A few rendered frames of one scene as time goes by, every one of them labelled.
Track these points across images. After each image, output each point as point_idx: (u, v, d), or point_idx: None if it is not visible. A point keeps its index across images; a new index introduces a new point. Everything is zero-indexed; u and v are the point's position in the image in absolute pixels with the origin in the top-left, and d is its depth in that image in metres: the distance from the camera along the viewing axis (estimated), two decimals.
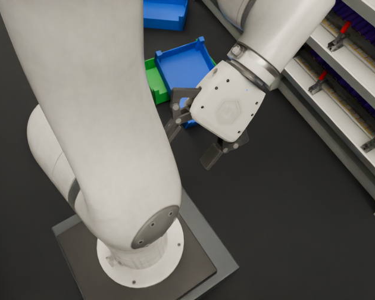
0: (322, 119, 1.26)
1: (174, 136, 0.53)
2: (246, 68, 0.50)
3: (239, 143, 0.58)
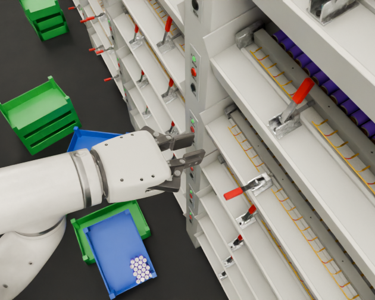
0: None
1: (180, 148, 0.58)
2: None
3: (175, 182, 0.53)
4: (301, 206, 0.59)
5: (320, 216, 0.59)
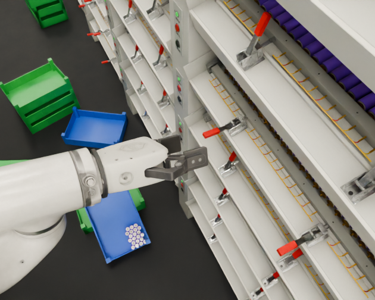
0: None
1: (193, 149, 0.52)
2: (93, 163, 0.47)
3: None
4: (270, 141, 0.67)
5: (287, 150, 0.67)
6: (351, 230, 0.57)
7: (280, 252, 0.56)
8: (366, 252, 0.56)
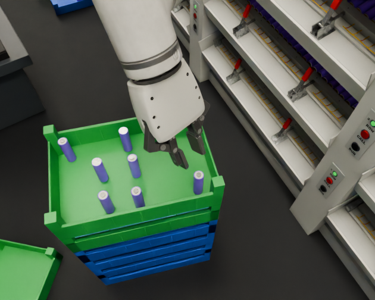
0: None
1: (188, 140, 0.58)
2: None
3: (153, 145, 0.52)
4: None
5: None
6: None
7: None
8: None
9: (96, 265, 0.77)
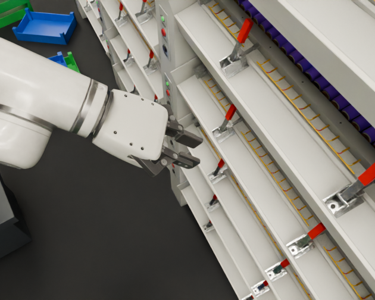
0: None
1: (183, 144, 0.58)
2: None
3: (156, 168, 0.53)
4: None
5: None
6: None
7: None
8: None
9: None
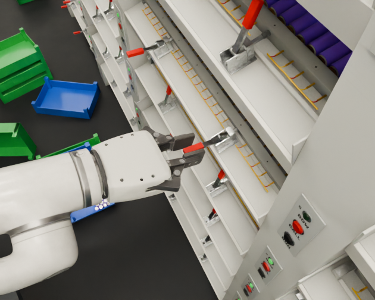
0: None
1: (181, 149, 0.58)
2: None
3: (175, 181, 0.53)
4: (191, 58, 0.67)
5: None
6: None
7: (184, 151, 0.56)
8: None
9: None
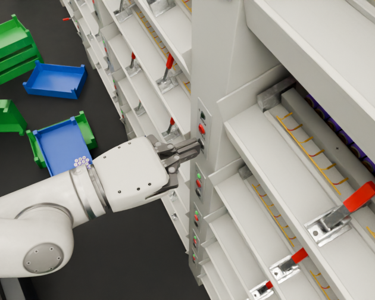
0: None
1: None
2: None
3: (173, 178, 0.54)
4: None
5: None
6: None
7: None
8: None
9: None
